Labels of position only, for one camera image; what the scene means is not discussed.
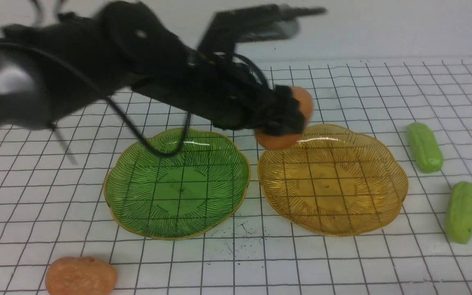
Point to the orange toy potato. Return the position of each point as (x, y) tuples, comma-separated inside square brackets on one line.
[(80, 275), (305, 108)]

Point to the green toy cucumber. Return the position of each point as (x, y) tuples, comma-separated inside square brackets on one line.
[(424, 148), (458, 218)]

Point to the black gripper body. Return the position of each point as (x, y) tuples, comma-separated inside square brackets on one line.
[(232, 95)]

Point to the white grid table mat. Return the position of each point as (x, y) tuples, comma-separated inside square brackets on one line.
[(50, 207)]

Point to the amber transparent plastic plate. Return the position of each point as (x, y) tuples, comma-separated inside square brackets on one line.
[(334, 182)]

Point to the green transparent plastic plate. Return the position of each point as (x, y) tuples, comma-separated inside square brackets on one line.
[(182, 196)]

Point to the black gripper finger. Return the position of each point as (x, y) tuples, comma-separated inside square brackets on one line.
[(283, 115)]

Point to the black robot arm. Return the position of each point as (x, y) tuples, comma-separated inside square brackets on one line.
[(48, 73)]

